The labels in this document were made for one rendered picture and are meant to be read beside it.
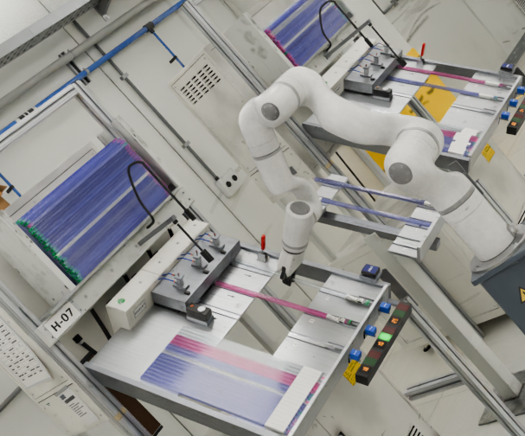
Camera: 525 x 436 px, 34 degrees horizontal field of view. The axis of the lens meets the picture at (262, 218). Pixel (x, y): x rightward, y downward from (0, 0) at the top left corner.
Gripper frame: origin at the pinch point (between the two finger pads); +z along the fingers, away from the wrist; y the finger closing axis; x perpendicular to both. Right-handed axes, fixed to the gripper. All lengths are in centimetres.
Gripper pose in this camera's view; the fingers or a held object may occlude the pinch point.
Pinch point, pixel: (289, 278)
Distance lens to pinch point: 284.6
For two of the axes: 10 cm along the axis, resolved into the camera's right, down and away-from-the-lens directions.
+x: 8.4, 4.2, -3.4
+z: -0.9, 7.2, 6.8
